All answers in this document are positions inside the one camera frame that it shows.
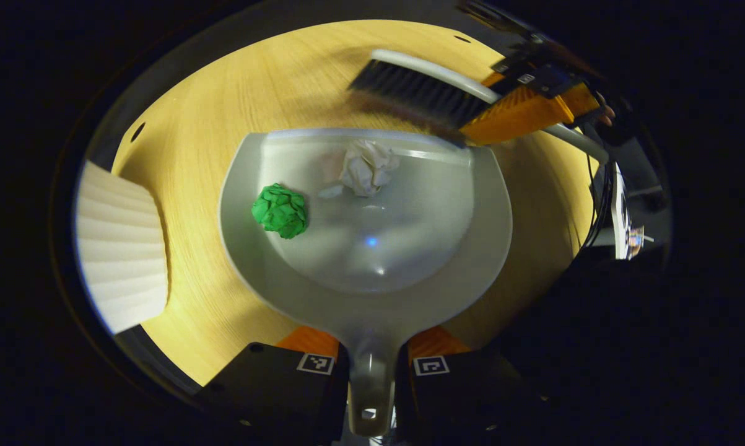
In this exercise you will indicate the white ribbed garbage bin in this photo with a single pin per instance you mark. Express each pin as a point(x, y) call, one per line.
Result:
point(121, 248)

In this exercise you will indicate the white paper ball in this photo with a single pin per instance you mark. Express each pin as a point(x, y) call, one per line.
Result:
point(366, 168)

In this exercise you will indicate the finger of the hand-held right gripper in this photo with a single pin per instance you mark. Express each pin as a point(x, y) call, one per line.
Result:
point(511, 62)
point(521, 114)

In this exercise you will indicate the grey plastic dustpan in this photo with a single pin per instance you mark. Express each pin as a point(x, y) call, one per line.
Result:
point(378, 260)

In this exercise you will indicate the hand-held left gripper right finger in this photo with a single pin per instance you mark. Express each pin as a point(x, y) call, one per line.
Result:
point(459, 396)

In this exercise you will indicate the green paper ball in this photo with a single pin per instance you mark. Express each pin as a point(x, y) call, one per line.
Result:
point(280, 212)

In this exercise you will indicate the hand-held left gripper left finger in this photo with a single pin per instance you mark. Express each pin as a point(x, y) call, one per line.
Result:
point(273, 390)

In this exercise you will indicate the small grey broom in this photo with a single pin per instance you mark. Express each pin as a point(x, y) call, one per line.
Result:
point(422, 93)

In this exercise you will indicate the wooden desktop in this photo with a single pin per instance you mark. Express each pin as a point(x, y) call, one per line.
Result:
point(211, 111)

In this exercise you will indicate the white flat device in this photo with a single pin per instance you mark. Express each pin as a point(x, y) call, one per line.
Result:
point(621, 210)

